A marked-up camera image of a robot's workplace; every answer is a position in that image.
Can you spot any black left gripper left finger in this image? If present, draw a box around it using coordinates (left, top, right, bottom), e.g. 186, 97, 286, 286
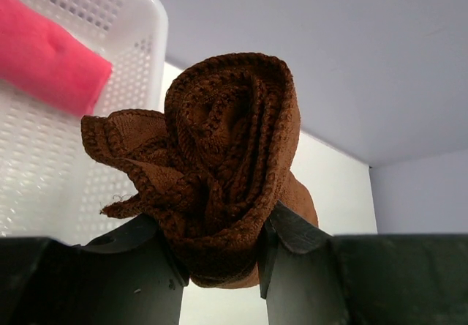
1, 215, 189, 325

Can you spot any white perforated plastic basket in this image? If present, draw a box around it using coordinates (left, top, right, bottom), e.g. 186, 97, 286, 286
1, 0, 168, 244

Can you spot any brown towel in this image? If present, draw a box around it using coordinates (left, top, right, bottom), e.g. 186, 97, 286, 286
81, 53, 318, 289

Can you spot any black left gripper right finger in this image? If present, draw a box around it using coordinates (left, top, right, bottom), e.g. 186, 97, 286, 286
258, 203, 467, 325

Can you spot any pink microfiber towel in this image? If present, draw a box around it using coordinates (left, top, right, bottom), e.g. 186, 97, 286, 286
1, 0, 113, 117

